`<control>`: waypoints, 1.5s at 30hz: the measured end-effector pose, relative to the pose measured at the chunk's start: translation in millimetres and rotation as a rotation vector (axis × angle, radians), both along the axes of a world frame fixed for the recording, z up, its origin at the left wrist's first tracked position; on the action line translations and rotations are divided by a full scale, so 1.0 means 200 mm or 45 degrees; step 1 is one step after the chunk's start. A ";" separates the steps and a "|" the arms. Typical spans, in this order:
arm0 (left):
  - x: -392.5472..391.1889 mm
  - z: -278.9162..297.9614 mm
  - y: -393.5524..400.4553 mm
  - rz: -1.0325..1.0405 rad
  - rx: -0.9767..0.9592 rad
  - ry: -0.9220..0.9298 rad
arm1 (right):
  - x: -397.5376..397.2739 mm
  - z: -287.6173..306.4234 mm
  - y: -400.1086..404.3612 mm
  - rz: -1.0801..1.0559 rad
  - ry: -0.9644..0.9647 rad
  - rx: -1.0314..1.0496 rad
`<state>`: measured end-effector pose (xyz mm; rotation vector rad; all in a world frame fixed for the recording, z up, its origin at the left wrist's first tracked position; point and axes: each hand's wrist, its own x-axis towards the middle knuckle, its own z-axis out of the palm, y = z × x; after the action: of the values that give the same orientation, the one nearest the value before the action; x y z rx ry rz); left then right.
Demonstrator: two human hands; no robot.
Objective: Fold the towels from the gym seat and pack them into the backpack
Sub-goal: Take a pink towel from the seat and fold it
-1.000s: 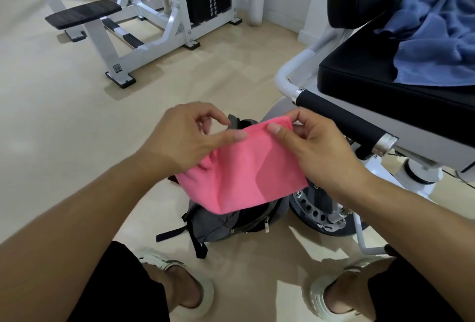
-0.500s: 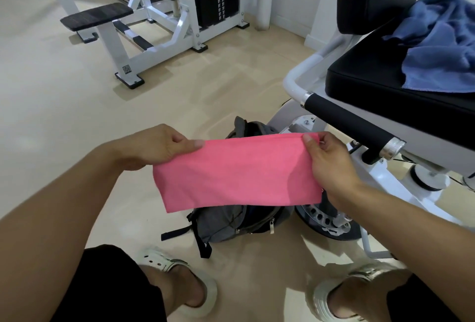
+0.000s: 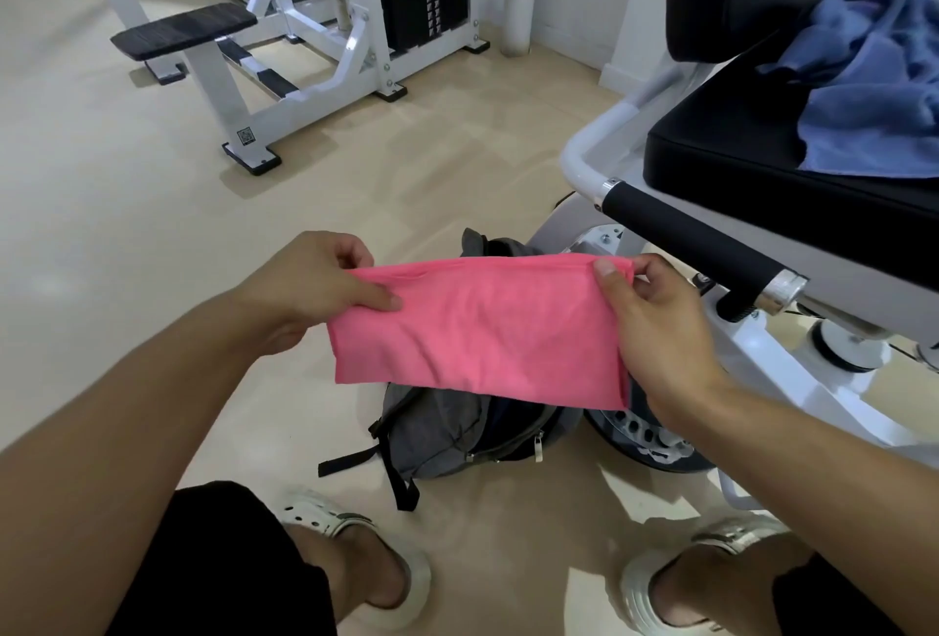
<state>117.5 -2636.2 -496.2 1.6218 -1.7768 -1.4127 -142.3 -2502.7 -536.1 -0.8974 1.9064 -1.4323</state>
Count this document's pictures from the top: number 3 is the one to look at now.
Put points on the person's right hand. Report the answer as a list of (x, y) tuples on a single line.
[(667, 342)]

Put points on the person's right forearm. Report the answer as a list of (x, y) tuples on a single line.
[(844, 481)]

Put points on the person's left hand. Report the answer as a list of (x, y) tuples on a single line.
[(308, 283)]

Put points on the white weight machine frame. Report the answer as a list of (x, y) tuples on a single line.
[(359, 41)]

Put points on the person's white right shoe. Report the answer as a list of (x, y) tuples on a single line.
[(638, 584)]

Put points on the person's left forearm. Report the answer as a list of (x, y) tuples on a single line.
[(110, 452)]

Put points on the blue towel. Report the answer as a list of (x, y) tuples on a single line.
[(873, 107)]

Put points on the pink towel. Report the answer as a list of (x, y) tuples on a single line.
[(484, 327)]

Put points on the black bench pad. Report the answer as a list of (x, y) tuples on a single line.
[(183, 31)]

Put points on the black seat pad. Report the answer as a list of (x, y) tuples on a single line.
[(733, 159)]

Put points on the person's black shorts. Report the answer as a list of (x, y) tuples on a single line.
[(220, 569)]

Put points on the person's white left shoe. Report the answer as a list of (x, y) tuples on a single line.
[(315, 511)]

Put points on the white lever with black grip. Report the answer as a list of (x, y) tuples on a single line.
[(730, 496)]

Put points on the grey backpack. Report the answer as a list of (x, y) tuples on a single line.
[(433, 437)]

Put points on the person's white shoe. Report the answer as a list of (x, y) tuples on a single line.
[(638, 584), (315, 511)]

